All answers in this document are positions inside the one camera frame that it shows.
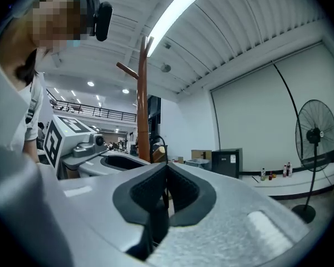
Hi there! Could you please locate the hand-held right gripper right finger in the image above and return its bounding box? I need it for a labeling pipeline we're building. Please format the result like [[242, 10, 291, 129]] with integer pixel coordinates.
[[146, 161, 311, 267]]

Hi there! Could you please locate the black standing fan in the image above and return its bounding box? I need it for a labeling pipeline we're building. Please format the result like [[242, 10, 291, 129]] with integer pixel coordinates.
[[291, 99, 334, 224]]

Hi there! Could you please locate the brown wooden coat rack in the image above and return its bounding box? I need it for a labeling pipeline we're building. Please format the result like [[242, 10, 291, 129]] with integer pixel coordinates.
[[116, 36, 168, 164]]

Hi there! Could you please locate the white low ledge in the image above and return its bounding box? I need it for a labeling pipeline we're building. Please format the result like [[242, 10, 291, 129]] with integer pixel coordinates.
[[240, 161, 334, 197]]

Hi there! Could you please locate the black head-mounted camera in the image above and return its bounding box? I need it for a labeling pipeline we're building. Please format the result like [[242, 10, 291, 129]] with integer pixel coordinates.
[[80, 0, 114, 42]]

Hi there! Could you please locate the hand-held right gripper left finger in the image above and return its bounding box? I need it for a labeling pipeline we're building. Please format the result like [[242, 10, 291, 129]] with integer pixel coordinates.
[[0, 148, 168, 267]]

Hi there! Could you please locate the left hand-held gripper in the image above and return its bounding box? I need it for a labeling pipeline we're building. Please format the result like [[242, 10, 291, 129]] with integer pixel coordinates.
[[43, 114, 151, 179]]

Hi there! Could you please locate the person's left forearm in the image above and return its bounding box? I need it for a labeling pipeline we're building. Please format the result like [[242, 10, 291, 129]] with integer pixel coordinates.
[[23, 139, 41, 164]]

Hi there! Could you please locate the white roller blind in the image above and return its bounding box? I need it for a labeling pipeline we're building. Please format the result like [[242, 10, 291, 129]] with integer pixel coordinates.
[[210, 42, 334, 175]]

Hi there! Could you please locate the long ceiling light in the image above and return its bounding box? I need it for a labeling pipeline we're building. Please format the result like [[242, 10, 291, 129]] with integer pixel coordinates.
[[147, 0, 200, 57]]

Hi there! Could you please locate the clear plastic bag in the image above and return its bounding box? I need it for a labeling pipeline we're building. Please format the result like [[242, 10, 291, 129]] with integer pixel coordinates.
[[185, 159, 212, 172]]

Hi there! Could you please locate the black metal railing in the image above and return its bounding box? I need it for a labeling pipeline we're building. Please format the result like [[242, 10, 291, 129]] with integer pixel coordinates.
[[46, 89, 137, 123]]

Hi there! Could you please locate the cardboard box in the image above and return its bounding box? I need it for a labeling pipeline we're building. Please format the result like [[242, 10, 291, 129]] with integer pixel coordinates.
[[191, 149, 212, 161]]

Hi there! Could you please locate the black glass-door cabinet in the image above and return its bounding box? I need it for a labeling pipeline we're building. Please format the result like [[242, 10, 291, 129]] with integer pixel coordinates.
[[211, 148, 243, 179]]

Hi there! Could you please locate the person's head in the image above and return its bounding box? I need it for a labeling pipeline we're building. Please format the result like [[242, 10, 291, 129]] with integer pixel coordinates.
[[0, 0, 95, 75]]

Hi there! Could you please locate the person's white shirt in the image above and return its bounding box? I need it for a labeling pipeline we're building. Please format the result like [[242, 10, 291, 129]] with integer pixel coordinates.
[[0, 48, 44, 155]]

